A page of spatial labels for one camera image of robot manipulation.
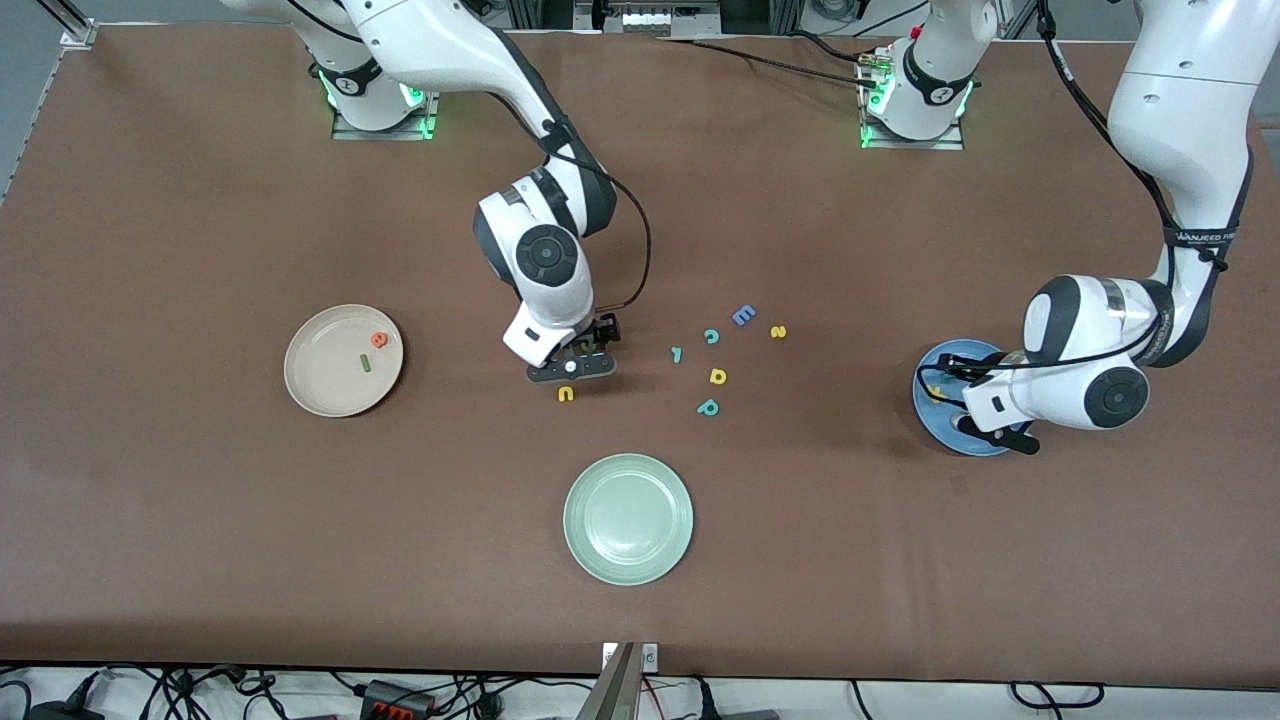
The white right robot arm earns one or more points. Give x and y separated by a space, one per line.
545 255

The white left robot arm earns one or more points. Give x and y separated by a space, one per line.
1190 110

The blue plate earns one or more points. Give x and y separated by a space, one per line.
935 415

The teal letter p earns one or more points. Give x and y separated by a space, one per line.
708 407

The blue letter E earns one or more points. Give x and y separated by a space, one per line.
743 316

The pale green plate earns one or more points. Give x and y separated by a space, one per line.
628 518

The beige brown plate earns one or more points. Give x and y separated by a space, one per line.
330 375

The grey equipment box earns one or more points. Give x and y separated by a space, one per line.
650 15

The black orange power strip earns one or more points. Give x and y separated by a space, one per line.
400 698

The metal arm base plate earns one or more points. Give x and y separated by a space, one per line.
955 143
430 125

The small white bracket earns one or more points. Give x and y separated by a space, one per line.
650 656

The aluminium frame post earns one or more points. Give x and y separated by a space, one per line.
70 25

